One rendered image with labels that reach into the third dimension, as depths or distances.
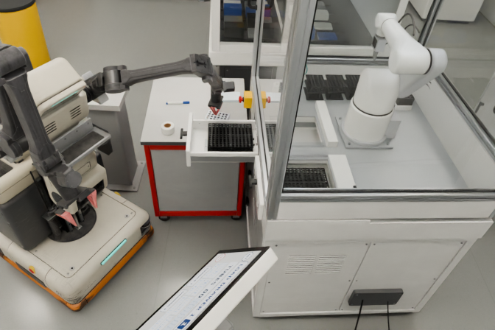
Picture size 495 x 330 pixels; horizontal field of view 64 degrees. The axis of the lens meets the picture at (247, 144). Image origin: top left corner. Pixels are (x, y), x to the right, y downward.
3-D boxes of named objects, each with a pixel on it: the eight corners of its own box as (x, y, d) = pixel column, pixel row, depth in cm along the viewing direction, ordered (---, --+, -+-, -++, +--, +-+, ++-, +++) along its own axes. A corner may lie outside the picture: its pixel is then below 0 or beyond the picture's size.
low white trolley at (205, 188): (154, 226, 260) (140, 141, 209) (163, 159, 305) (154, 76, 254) (241, 225, 265) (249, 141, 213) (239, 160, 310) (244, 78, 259)
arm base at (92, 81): (99, 72, 174) (77, 84, 167) (107, 67, 169) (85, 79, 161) (110, 88, 177) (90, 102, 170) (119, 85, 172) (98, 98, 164)
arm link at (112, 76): (95, 75, 166) (96, 88, 166) (106, 68, 159) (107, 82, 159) (115, 76, 172) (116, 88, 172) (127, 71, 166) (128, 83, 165)
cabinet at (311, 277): (250, 325, 216) (263, 244, 162) (241, 184, 291) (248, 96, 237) (416, 320, 224) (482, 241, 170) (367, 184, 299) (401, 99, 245)
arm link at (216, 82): (195, 54, 163) (199, 80, 162) (208, 52, 163) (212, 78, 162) (211, 76, 206) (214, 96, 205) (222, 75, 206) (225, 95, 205)
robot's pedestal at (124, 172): (94, 190, 279) (68, 104, 228) (106, 160, 301) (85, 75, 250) (137, 192, 280) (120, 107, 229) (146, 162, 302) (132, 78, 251)
